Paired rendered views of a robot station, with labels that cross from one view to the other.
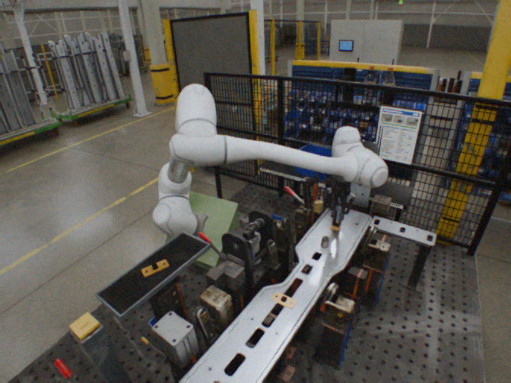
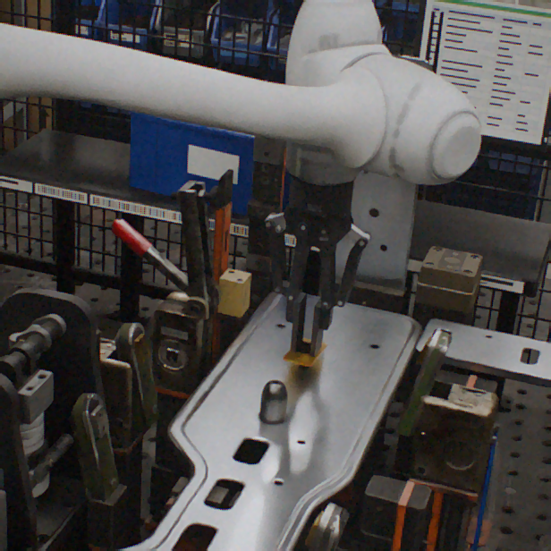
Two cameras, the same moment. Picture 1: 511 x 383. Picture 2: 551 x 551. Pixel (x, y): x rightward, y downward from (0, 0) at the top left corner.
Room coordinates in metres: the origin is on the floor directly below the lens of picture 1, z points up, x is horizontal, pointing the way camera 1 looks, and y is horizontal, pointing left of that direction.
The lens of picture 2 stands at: (-0.22, 0.15, 1.80)
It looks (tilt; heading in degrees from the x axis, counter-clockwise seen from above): 26 degrees down; 340
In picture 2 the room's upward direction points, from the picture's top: 5 degrees clockwise
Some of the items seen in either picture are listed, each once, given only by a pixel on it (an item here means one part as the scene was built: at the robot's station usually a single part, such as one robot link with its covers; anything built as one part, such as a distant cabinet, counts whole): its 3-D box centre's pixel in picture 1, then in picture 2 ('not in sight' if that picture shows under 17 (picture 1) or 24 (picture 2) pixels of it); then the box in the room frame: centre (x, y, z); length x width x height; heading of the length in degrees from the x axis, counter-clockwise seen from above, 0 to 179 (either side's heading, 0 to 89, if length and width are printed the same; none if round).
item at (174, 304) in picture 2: (302, 238); (179, 419); (1.14, -0.22, 0.88); 0.07 x 0.06 x 0.35; 54
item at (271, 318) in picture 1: (271, 343); not in sight; (0.60, -0.04, 0.84); 0.17 x 0.06 x 0.29; 54
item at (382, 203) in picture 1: (376, 228); (436, 369); (1.19, -0.62, 0.88); 0.08 x 0.08 x 0.36; 54
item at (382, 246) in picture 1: (371, 274); (441, 515); (0.87, -0.49, 0.87); 0.12 x 0.09 x 0.35; 54
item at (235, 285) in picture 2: (315, 232); (227, 393); (1.18, -0.30, 0.88); 0.04 x 0.04 x 0.36; 54
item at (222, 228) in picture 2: (313, 217); (216, 339); (1.21, -0.29, 0.95); 0.03 x 0.01 x 0.50; 144
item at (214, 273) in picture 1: (220, 309); not in sight; (0.71, 0.15, 0.90); 0.05 x 0.05 x 0.40; 54
